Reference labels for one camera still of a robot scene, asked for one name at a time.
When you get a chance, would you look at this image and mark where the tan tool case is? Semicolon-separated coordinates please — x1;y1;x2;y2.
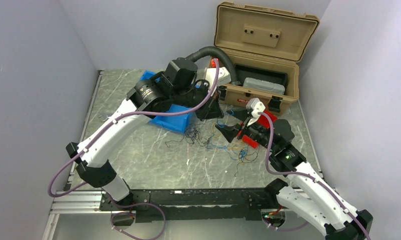
214;1;320;116

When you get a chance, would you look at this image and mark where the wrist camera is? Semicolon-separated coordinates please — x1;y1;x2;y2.
204;58;231;87
245;97;266;127

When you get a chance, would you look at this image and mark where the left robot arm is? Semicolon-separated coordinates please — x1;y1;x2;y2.
68;57;231;210

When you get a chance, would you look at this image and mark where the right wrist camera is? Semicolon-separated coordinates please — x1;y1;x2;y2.
245;97;266;127

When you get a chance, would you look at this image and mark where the silver wrench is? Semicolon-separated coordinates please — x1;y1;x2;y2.
98;114;110;123

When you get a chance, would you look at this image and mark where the blue double storage bin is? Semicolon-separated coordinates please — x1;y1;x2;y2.
139;70;193;134

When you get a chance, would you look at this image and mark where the black tray in case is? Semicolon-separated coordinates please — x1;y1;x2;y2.
234;64;288;87

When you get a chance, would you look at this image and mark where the grey corrugated hose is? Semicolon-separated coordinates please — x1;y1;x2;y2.
185;45;240;86

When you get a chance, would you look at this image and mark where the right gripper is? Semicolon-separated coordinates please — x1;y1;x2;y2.
215;106;277;152

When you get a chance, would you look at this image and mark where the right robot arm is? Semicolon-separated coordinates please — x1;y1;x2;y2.
215;110;373;240

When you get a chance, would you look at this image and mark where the black cable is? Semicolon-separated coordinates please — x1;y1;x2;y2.
164;120;215;150

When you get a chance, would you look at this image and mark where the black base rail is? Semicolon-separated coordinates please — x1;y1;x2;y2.
99;187;281;223

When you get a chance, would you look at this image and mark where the red storage bin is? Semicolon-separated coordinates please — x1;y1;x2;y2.
240;116;270;149

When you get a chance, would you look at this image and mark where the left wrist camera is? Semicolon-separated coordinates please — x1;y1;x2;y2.
204;58;231;87

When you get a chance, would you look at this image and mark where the grey plastic organiser box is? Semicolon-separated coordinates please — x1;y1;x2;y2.
243;77;286;95

